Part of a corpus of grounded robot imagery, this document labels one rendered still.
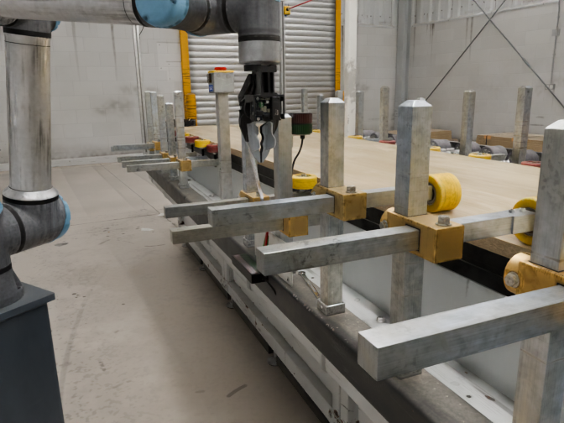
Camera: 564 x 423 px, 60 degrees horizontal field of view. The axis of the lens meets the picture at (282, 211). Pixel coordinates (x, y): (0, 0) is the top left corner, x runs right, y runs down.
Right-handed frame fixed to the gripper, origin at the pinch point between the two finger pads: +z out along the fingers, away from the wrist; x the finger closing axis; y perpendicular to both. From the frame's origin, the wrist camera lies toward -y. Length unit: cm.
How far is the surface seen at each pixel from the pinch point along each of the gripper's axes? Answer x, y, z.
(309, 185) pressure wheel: 22.9, -21.7, 12.2
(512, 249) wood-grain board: 28, 48, 12
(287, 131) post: 8.2, -2.7, -5.2
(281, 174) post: 6.5, -2.8, 5.2
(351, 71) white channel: 103, -136, -24
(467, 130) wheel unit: 115, -59, 3
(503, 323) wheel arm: -5, 76, 6
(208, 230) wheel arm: -13.1, 1.1, 15.7
